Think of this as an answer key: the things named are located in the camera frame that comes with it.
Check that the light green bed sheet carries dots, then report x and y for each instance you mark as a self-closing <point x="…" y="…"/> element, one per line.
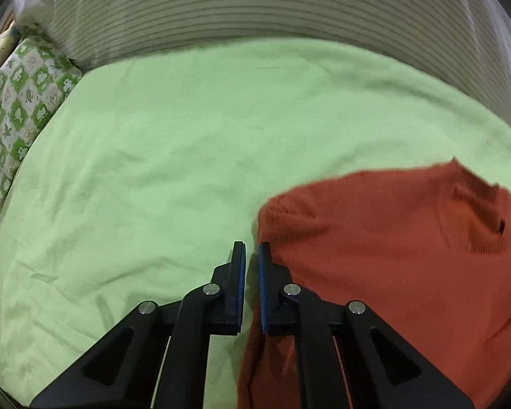
<point x="174" y="157"/>

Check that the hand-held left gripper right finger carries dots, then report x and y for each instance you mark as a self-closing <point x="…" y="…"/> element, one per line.
<point x="262" y="298"/>

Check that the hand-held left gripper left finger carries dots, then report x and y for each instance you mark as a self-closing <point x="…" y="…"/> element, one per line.
<point x="240" y="289"/>

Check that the orange knit sweater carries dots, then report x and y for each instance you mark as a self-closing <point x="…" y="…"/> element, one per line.
<point x="387" y="243"/>

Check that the grey striped bed cushion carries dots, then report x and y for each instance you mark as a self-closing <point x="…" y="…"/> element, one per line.
<point x="238" y="4"/>

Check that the green checkered patterned pillow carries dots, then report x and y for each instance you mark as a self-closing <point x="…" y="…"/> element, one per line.
<point x="21" y="106"/>

